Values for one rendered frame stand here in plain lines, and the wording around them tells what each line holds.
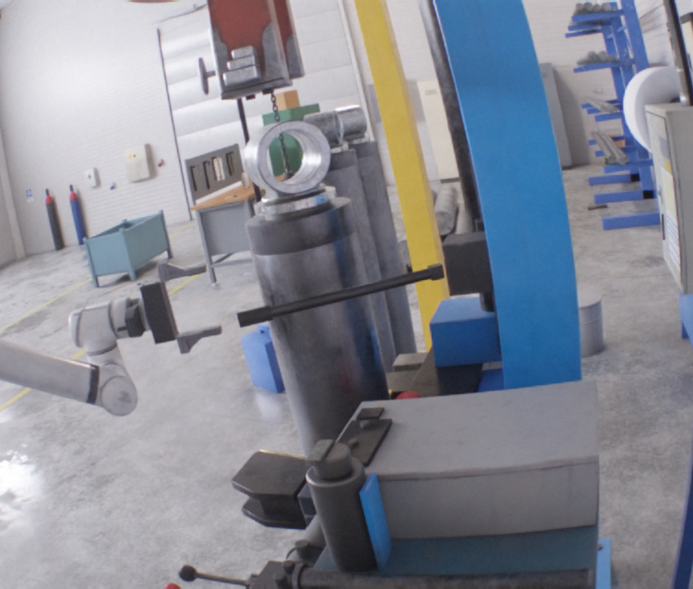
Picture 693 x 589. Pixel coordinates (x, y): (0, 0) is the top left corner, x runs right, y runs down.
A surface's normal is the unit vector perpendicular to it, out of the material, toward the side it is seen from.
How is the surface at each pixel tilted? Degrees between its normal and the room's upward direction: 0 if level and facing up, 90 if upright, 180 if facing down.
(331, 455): 0
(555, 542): 0
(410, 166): 90
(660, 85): 90
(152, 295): 90
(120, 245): 90
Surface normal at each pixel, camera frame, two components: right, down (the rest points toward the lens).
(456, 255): -0.31, 0.30
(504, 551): -0.20, -0.95
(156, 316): 0.06, 0.24
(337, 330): 0.29, 0.18
